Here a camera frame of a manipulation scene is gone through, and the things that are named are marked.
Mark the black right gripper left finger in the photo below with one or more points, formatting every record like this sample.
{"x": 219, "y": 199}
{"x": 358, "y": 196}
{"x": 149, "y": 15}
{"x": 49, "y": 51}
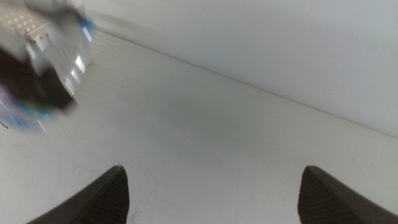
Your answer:
{"x": 102, "y": 205}

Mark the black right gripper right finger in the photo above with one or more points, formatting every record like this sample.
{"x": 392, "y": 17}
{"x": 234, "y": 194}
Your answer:
{"x": 326, "y": 205}

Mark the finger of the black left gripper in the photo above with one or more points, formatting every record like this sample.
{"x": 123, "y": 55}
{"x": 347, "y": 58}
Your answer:
{"x": 25, "y": 84}

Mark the small water bottle blue cap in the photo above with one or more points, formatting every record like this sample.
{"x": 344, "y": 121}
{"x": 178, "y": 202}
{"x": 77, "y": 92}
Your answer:
{"x": 68, "y": 53}

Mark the short black thread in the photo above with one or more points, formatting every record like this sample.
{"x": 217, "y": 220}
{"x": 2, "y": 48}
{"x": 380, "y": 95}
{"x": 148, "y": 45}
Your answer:
{"x": 3, "y": 125}

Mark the white perforated plastic basket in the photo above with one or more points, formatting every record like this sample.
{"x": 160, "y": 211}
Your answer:
{"x": 21, "y": 21}

